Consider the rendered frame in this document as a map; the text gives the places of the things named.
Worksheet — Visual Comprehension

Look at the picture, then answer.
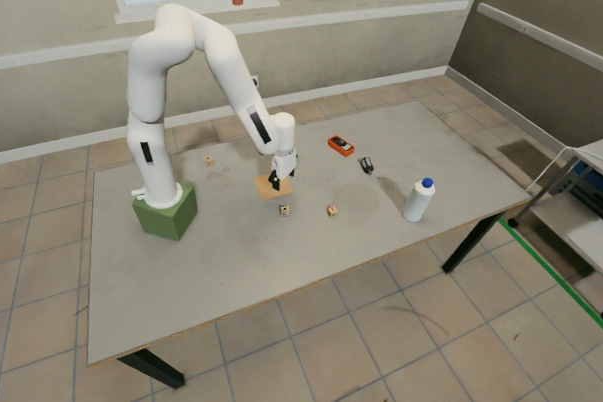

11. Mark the orange pocket multimeter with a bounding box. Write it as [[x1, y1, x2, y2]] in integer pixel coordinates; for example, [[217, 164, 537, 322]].
[[328, 135, 355, 157]]

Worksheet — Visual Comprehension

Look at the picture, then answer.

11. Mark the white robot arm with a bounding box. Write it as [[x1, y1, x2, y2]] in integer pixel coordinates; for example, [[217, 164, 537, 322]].
[[126, 4, 295, 209]]

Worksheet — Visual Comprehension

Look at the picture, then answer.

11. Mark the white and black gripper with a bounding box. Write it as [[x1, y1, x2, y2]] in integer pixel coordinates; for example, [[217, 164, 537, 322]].
[[268, 147, 298, 191]]

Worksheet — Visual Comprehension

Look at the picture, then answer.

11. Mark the white bottle with blue cap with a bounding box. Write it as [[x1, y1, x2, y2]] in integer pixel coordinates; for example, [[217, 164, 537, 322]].
[[402, 178, 435, 222]]

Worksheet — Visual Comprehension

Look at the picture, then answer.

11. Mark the tan square mat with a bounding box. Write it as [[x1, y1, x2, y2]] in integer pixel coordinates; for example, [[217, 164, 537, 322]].
[[253, 174, 294, 201]]

